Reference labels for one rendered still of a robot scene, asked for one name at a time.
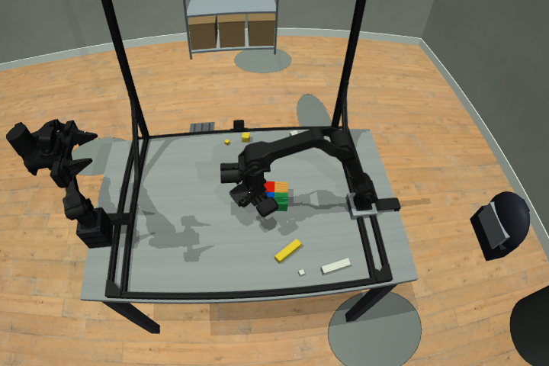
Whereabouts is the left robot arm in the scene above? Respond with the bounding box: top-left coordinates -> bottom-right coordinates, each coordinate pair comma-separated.
220,127 -> 378,211

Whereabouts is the cream rectangular bar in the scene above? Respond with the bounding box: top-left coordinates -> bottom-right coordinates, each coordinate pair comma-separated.
320,258 -> 351,275

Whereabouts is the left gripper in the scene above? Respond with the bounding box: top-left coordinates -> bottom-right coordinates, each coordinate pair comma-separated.
241,177 -> 278,217

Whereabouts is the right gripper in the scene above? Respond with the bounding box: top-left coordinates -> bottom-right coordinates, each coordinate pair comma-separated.
38,120 -> 98,188

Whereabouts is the green cube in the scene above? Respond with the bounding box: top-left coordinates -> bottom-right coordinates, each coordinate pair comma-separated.
274,192 -> 288,211

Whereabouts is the red cube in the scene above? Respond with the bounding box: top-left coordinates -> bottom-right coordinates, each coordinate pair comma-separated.
264,181 -> 275,196

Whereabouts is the orange cube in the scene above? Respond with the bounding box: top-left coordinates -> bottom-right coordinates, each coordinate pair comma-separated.
274,181 -> 288,193

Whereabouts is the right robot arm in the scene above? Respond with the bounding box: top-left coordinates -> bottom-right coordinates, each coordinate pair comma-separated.
6,119 -> 98,230

